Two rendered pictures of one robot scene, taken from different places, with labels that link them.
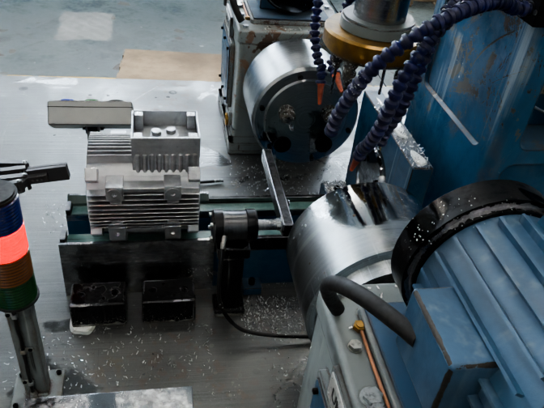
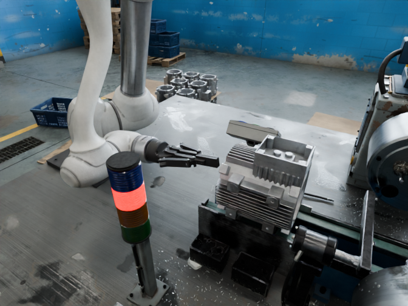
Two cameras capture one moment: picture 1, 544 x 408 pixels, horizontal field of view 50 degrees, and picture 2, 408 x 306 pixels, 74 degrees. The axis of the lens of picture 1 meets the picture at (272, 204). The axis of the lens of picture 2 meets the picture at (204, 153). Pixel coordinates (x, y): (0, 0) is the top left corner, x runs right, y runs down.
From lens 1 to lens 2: 0.42 m
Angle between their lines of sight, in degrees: 35
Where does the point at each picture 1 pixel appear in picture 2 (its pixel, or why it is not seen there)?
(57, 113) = (232, 128)
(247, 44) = (383, 110)
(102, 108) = (258, 131)
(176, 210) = (274, 214)
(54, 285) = (196, 227)
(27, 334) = (140, 258)
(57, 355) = (172, 274)
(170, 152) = (280, 170)
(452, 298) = not seen: outside the picture
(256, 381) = not seen: outside the picture
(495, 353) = not seen: outside the picture
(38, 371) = (146, 282)
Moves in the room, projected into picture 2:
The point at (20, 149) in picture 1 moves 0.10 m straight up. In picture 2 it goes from (224, 145) to (224, 127)
